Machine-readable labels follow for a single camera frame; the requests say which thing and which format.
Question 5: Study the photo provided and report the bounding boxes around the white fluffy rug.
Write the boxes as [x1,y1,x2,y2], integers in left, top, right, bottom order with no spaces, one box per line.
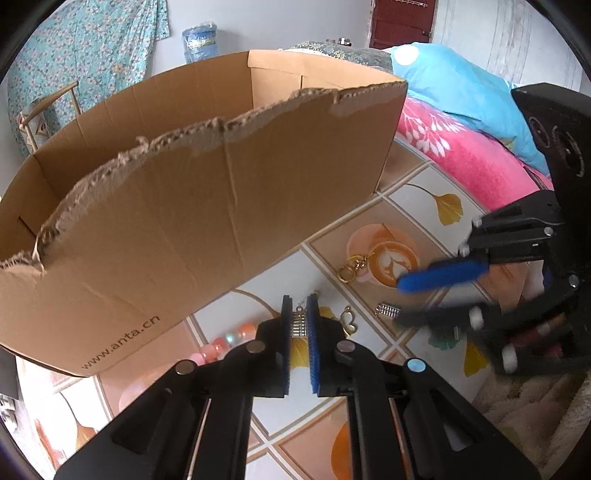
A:
[471,369,591,480]

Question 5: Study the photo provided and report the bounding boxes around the light blue pillow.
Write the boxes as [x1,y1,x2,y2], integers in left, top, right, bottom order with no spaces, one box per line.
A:
[383,42,550,176]

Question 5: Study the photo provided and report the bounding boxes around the gold keyring charm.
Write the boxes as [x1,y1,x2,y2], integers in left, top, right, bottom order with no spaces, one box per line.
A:
[337,255,376,282]

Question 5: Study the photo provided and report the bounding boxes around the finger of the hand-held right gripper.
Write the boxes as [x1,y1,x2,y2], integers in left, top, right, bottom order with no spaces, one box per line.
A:
[398,302,513,342]
[397,189,568,296]

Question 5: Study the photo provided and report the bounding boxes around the pink orange bead bracelet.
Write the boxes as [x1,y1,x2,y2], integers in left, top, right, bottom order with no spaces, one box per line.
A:
[189,323,257,365]

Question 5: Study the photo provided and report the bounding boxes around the blue water bottle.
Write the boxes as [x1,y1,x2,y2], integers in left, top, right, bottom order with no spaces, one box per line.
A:
[181,21,219,64]

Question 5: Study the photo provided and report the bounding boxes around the torn cardboard box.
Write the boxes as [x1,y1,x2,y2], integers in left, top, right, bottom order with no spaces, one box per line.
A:
[0,50,409,378]

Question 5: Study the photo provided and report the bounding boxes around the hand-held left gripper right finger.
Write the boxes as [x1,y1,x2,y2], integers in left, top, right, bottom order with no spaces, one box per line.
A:
[306,294,541,480]

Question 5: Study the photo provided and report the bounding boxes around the wooden chair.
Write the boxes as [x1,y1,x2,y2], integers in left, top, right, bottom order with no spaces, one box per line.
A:
[18,80,80,155]

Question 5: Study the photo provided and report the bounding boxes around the dark red door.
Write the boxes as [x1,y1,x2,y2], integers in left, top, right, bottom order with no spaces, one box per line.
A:
[369,0,437,51]

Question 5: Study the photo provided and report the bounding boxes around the pink floral blanket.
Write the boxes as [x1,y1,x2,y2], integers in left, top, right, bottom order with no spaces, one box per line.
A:
[392,97,555,222]

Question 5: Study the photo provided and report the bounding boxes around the blue floral cloth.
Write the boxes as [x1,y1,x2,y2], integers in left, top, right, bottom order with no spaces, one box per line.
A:
[7,0,171,158]

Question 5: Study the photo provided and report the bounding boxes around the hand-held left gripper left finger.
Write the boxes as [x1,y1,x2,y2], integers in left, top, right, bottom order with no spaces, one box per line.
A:
[54,295,294,480]

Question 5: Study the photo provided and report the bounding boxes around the grey fuzzy blanket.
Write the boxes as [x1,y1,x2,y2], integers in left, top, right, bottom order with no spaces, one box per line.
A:
[284,41,393,72]

